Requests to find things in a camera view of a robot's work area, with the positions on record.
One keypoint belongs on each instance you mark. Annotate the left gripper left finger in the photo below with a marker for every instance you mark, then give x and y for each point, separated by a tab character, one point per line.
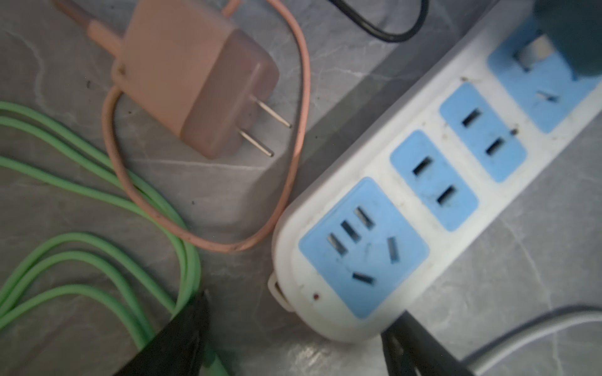
181	348

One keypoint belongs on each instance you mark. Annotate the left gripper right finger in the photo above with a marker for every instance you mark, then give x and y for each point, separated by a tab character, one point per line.
409	349

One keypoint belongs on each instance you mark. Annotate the white blue power strip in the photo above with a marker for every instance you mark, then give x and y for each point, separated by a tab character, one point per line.
378	227

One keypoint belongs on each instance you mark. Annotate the pink charger adapter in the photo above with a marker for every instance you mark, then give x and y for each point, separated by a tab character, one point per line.
196	72

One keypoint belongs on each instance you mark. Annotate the teal charger with black cable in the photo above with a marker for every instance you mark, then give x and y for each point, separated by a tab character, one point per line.
571	28

